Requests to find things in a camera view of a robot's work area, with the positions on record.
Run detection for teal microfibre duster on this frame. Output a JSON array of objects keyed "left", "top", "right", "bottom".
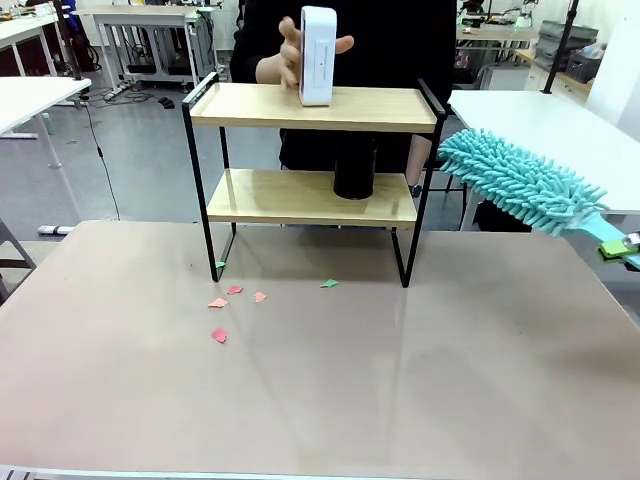
[{"left": 437, "top": 128, "right": 640, "bottom": 274}]

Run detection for white rounded speaker box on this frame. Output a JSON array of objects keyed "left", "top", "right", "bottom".
[{"left": 298, "top": 5, "right": 337, "bottom": 108}]

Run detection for person's left forearm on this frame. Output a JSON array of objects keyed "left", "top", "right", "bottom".
[{"left": 407, "top": 133, "right": 433, "bottom": 187}]

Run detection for person's right hand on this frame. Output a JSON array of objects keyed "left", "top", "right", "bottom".
[{"left": 254, "top": 17, "right": 355, "bottom": 92}]

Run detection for large white table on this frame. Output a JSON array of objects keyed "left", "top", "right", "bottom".
[{"left": 446, "top": 89, "right": 640, "bottom": 232}]

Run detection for white board panel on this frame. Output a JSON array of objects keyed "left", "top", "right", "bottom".
[{"left": 583, "top": 0, "right": 640, "bottom": 132}]

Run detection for black stand pole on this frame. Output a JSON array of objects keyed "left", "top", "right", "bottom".
[
  {"left": 541, "top": 0, "right": 582, "bottom": 96},
  {"left": 51, "top": 0, "right": 85, "bottom": 82}
]

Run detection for grey stacked crates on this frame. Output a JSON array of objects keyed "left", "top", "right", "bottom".
[{"left": 536, "top": 18, "right": 600, "bottom": 77}]

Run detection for wood-top lab bench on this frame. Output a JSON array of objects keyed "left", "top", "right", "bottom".
[{"left": 456, "top": 22, "right": 542, "bottom": 86}]

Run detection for black cylinder speaker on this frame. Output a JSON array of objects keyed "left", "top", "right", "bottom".
[{"left": 332, "top": 132, "right": 377, "bottom": 201}]

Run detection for person in black top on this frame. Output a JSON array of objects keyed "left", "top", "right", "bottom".
[{"left": 229, "top": 0, "right": 459, "bottom": 201}]

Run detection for white side table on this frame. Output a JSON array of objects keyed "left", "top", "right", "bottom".
[{"left": 0, "top": 75, "right": 93, "bottom": 221}]

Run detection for two-tier wood black-frame shelf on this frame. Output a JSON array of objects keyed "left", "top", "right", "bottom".
[{"left": 181, "top": 71, "right": 448, "bottom": 290}]

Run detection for black floor cable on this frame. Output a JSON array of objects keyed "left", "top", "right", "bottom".
[{"left": 79, "top": 97, "right": 123, "bottom": 222}]

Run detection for grey metal chair frame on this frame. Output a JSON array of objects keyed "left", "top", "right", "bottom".
[{"left": 0, "top": 218, "right": 37, "bottom": 304}]

